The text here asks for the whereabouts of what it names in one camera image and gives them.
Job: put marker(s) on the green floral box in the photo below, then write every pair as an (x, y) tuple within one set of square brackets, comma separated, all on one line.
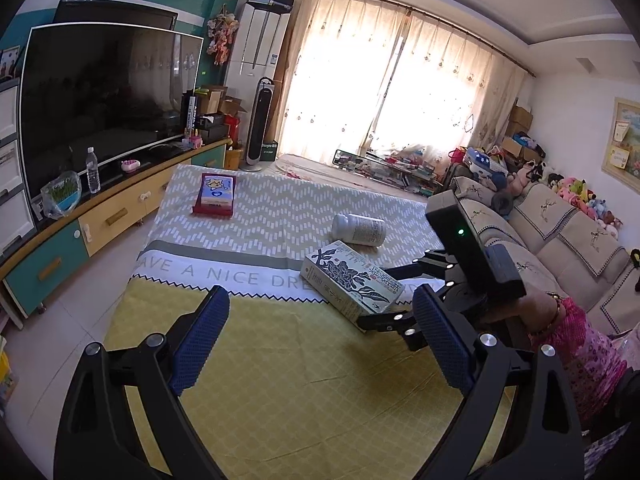
[(350, 282)]

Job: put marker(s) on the glass bowl with plant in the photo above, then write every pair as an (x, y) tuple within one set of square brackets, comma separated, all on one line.
[(61, 196)]

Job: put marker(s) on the person right hand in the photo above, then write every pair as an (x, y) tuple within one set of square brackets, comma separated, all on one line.
[(545, 317)]

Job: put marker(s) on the cream window curtains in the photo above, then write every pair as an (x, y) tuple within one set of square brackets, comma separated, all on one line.
[(371, 75)]

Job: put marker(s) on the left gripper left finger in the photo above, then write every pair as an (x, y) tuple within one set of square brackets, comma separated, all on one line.
[(97, 437)]

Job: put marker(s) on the pink patterned sleeve forearm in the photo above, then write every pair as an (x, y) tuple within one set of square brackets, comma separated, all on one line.
[(591, 363)]

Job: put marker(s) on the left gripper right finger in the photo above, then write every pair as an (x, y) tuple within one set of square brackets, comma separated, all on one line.
[(541, 439)]

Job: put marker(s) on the yellow patterned tablecloth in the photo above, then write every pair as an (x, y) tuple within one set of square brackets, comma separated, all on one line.
[(292, 390)]

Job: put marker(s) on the large black television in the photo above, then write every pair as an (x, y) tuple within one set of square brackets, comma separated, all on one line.
[(104, 79)]

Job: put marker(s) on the black tower fan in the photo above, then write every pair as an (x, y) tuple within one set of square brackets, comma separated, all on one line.
[(258, 121)]

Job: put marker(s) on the pink artificial flowers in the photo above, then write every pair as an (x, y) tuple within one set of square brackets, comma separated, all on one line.
[(221, 29)]

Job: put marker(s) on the blue box on red tray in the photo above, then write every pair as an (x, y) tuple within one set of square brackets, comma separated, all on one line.
[(216, 196)]

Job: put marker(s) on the white pill bottle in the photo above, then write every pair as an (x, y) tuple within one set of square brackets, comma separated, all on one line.
[(358, 230)]

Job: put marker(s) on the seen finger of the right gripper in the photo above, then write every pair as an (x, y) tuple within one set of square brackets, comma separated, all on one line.
[(402, 323)]

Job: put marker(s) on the red fire extinguisher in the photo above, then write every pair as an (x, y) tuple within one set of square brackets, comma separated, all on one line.
[(233, 123)]

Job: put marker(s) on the cluttered low glass shelf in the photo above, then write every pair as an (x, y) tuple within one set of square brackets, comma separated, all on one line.
[(408, 177)]

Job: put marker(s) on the floral bed sheet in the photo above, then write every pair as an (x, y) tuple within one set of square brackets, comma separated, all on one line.
[(300, 168)]

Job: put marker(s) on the white drawer cabinet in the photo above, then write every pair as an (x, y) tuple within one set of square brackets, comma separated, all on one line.
[(16, 219)]

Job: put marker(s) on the teal yellow tv cabinet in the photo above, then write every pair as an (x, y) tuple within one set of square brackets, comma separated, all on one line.
[(49, 258)]

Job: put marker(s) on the clear water bottle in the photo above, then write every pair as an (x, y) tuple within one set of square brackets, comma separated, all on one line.
[(92, 171)]

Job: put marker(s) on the beige sofa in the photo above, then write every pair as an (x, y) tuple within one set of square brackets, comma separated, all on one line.
[(557, 248)]

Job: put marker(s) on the pile of plush toys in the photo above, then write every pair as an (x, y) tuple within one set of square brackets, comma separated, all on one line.
[(501, 175)]

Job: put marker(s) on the white tall air conditioner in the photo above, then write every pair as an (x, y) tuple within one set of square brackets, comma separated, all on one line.
[(256, 47)]

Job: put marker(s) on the framed wall picture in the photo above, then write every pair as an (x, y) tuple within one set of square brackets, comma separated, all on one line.
[(621, 156)]

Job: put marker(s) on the grey chevron tablecloth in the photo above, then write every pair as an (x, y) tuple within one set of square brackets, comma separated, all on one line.
[(276, 223)]

